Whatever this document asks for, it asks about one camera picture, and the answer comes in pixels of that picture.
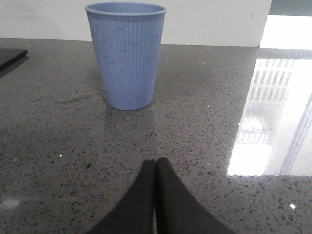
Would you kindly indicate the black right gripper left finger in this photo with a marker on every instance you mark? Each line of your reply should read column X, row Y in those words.
column 134, row 212

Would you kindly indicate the black glass gas stove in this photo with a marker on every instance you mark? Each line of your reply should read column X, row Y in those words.
column 11, row 59

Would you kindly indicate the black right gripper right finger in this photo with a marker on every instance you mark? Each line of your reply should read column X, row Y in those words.
column 177, row 211

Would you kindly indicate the blue ribbed plastic cup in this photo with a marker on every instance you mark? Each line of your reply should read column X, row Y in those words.
column 127, row 39

